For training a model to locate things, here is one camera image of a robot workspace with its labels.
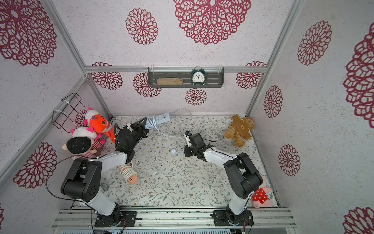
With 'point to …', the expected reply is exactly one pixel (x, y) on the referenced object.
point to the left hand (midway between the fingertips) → (148, 117)
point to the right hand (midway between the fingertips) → (186, 146)
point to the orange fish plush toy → (93, 119)
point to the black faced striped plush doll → (84, 143)
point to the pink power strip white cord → (129, 174)
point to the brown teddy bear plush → (239, 130)
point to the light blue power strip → (154, 121)
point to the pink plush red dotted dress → (260, 199)
